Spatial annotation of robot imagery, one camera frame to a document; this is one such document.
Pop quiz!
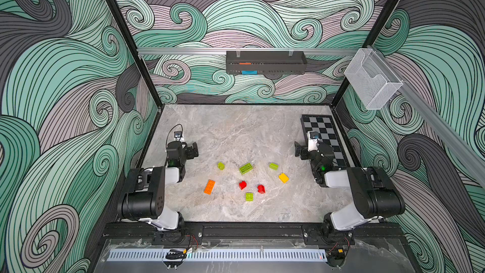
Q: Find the red brick left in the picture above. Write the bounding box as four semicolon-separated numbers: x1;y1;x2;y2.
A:
239;181;247;190

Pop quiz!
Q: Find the orange 2x4 brick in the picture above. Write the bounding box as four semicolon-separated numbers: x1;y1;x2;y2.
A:
203;179;215;195

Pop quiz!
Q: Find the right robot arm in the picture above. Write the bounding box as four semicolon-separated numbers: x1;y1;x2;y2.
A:
294;139;405;237

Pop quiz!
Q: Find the aluminium wall rail right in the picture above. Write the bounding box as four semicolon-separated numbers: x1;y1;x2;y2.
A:
366;45;484;187

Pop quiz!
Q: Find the tall lime brick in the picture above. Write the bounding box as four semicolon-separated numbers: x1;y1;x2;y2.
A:
269;163;279;171

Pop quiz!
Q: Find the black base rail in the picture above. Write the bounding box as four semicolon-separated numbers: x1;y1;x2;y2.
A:
102;222;405;247

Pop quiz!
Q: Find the black wall tray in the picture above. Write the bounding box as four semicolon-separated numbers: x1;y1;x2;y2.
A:
226;51;308;76

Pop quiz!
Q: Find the clear plastic wall bin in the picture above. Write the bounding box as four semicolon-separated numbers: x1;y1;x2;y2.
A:
344;48;403;111

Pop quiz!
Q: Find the aluminium wall rail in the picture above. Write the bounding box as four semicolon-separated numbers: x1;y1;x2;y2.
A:
137;47;358;56
366;45;484;187

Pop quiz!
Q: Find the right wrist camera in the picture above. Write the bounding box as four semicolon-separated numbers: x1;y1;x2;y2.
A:
307;131;321;152

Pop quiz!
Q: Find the yellow brick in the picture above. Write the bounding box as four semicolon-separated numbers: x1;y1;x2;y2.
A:
279;173;289;183

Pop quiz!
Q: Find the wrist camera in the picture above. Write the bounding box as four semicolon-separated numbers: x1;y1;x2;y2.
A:
307;131;321;152
174;131;183;141

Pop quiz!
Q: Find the checkerboard mat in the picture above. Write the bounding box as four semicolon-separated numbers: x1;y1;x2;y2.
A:
301;115;349;169

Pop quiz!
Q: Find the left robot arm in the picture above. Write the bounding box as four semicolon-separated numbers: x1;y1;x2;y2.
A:
117;141;199;231

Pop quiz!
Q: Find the aluminium wall rail back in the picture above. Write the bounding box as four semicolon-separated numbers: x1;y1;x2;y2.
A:
137;47;358;56

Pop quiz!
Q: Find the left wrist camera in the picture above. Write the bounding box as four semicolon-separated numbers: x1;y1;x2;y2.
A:
174;131;183;141

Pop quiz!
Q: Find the red brick right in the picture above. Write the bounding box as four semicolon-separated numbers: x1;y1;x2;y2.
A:
257;185;265;194

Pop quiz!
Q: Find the small lime brick left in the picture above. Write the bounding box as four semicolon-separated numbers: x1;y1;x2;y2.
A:
217;162;225;171

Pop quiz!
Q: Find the red brick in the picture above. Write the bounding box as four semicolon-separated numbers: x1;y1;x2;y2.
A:
239;181;247;190
257;185;265;194

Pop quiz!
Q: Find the large lime 2x4 brick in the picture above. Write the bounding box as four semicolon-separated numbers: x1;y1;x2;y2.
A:
239;163;254;175

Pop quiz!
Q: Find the white slotted cable duct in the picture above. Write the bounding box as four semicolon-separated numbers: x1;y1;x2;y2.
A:
107;248;327;262

